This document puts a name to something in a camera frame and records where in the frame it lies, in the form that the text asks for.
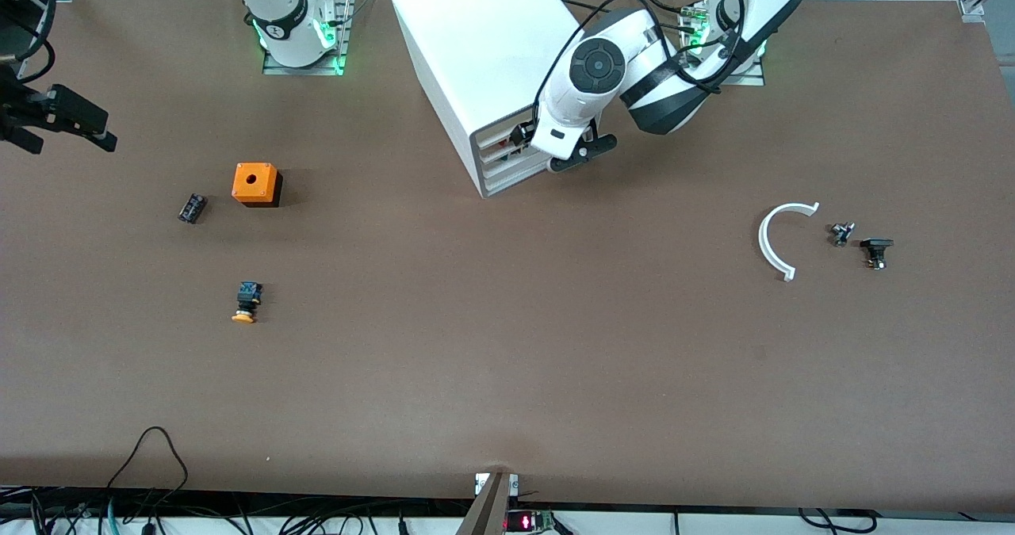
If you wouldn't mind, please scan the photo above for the small black contact part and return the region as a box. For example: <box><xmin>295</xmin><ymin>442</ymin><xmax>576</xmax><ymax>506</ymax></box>
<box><xmin>860</xmin><ymin>238</ymin><xmax>895</xmax><ymax>271</ymax></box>

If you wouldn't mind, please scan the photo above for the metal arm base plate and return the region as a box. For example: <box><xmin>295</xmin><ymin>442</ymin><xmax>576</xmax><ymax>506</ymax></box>
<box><xmin>698</xmin><ymin>4</ymin><xmax>767</xmax><ymax>86</ymax></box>
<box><xmin>262</xmin><ymin>0</ymin><xmax>355</xmax><ymax>76</ymax></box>

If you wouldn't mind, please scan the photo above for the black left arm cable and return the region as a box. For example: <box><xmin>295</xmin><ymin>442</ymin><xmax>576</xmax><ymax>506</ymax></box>
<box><xmin>535</xmin><ymin>0</ymin><xmax>750</xmax><ymax>124</ymax></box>

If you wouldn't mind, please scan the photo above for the red display module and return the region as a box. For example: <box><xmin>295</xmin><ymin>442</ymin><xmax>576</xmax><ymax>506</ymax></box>
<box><xmin>504</xmin><ymin>510</ymin><xmax>556</xmax><ymax>533</ymax></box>

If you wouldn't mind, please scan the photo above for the white curved plastic arc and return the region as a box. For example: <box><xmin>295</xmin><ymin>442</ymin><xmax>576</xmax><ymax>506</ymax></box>
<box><xmin>758</xmin><ymin>202</ymin><xmax>821</xmax><ymax>282</ymax></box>

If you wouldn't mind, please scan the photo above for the looped black cable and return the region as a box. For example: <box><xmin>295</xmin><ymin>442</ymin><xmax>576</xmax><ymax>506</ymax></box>
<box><xmin>107</xmin><ymin>426</ymin><xmax>190</xmax><ymax>495</ymax></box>

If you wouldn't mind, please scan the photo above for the curled black cable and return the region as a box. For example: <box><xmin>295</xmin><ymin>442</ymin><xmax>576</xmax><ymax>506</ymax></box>
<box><xmin>797</xmin><ymin>508</ymin><xmax>877</xmax><ymax>533</ymax></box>

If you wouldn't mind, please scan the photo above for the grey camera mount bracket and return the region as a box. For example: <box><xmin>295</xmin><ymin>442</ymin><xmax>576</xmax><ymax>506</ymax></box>
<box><xmin>456</xmin><ymin>472</ymin><xmax>520</xmax><ymax>535</ymax></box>

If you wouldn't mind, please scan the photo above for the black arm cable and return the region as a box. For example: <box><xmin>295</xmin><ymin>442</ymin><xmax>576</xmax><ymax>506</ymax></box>
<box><xmin>0</xmin><ymin>0</ymin><xmax>56</xmax><ymax>84</ymax></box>
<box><xmin>535</xmin><ymin>0</ymin><xmax>750</xmax><ymax>124</ymax></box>

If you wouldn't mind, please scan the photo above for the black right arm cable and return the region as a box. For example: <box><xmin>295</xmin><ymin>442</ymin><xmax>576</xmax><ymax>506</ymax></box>
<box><xmin>0</xmin><ymin>0</ymin><xmax>56</xmax><ymax>84</ymax></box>

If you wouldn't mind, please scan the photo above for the tangled black cable bundle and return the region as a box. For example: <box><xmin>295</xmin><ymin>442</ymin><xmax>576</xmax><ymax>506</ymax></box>
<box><xmin>0</xmin><ymin>486</ymin><xmax>477</xmax><ymax>535</ymax></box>

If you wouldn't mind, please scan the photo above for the yellow push button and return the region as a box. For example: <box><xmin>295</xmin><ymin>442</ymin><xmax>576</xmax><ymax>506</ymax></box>
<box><xmin>231</xmin><ymin>281</ymin><xmax>264</xmax><ymax>325</ymax></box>

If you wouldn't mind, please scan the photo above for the orange button box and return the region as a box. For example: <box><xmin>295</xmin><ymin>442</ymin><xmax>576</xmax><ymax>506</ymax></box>
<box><xmin>232</xmin><ymin>162</ymin><xmax>283</xmax><ymax>208</ymax></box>

